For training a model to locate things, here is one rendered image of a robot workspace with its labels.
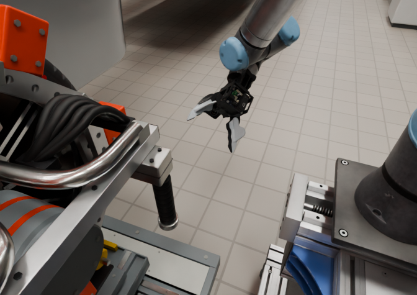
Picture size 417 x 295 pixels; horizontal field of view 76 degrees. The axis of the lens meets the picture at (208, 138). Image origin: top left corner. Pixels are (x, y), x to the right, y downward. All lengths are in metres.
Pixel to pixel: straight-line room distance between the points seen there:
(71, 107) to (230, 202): 1.24
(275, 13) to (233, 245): 1.12
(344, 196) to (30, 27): 0.64
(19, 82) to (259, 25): 0.43
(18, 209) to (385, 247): 0.61
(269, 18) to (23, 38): 0.42
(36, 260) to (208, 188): 1.33
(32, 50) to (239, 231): 1.22
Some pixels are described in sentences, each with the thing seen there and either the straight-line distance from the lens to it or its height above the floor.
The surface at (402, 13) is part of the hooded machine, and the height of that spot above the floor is 0.19.
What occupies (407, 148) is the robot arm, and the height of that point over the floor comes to 0.98.
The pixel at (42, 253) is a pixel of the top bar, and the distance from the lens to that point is 0.36.
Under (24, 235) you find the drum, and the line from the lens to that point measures 0.47.
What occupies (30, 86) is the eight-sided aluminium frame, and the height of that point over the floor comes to 1.05.
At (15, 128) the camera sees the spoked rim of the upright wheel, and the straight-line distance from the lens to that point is 0.65.
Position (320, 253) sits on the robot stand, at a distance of 0.69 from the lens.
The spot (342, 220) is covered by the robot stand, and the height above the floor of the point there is 0.82.
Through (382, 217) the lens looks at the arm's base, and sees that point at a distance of 0.59.
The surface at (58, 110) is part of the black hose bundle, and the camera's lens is 0.44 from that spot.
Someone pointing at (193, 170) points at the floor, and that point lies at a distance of 1.71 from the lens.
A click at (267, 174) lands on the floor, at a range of 1.73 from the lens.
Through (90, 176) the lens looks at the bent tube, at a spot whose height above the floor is 1.00.
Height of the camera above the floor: 1.26
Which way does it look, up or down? 41 degrees down
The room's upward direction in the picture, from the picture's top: straight up
